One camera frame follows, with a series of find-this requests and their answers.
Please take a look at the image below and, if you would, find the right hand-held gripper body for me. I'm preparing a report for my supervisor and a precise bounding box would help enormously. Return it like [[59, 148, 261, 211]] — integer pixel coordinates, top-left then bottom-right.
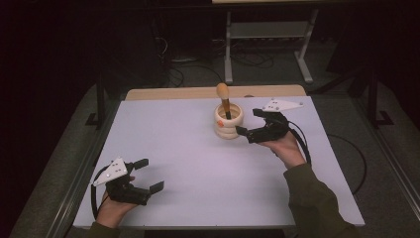
[[247, 97, 304, 145]]

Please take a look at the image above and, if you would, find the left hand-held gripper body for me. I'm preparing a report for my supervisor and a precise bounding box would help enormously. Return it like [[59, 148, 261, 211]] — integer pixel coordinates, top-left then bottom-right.
[[91, 157, 153, 206]]

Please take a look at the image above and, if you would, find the cream ringed brush holder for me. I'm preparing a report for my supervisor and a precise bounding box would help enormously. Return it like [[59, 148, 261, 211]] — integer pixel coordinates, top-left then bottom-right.
[[212, 101, 245, 141]]

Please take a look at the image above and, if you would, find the makeup brush with black handle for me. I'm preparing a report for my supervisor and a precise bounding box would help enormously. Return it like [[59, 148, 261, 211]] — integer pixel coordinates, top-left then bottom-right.
[[215, 81, 233, 121]]

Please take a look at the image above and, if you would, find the person's left hand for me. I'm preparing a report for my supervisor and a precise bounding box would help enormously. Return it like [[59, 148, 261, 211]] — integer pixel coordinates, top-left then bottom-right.
[[95, 176, 139, 230]]

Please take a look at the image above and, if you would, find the person's right hand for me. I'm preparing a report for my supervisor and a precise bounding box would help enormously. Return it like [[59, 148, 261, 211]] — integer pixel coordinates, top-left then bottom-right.
[[259, 131, 307, 171]]

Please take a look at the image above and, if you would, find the black metal stand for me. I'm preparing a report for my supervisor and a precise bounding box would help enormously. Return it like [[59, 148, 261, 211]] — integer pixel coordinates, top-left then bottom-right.
[[84, 74, 111, 131], [367, 71, 396, 129]]

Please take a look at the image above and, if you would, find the white metal stand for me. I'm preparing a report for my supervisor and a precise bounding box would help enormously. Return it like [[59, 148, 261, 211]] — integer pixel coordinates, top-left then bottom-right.
[[223, 9, 320, 85]]

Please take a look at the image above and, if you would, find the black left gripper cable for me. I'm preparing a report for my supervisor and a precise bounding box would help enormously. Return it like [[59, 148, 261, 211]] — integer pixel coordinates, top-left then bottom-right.
[[89, 164, 111, 221]]

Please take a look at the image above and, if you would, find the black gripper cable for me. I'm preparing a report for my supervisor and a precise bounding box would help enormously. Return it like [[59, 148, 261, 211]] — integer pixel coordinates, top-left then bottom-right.
[[286, 119, 368, 196], [89, 164, 111, 221]]

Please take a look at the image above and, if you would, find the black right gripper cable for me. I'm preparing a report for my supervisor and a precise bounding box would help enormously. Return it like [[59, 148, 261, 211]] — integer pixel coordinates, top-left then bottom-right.
[[286, 119, 368, 196]]

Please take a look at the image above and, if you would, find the metal frame rail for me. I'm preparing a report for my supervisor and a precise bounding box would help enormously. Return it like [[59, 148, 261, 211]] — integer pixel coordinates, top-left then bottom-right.
[[44, 98, 121, 238], [350, 97, 420, 210]]

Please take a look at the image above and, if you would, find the black floor cable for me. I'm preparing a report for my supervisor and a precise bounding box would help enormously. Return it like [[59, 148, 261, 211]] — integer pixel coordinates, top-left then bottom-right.
[[167, 62, 226, 88], [230, 52, 275, 69]]

